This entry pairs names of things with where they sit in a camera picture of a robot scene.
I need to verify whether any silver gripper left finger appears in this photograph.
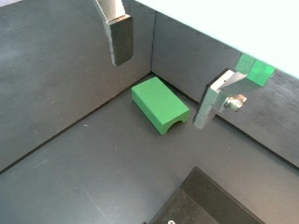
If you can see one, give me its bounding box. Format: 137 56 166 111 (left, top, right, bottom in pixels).
92 0 134 67

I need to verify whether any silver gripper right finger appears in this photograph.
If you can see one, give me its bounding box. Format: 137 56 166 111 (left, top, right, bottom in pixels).
193 52 277 130

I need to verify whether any green arch block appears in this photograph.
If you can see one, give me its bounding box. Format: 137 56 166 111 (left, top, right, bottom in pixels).
131 77 191 135

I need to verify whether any black curved fixture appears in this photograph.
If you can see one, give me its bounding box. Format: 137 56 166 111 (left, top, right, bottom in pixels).
143 167 266 224

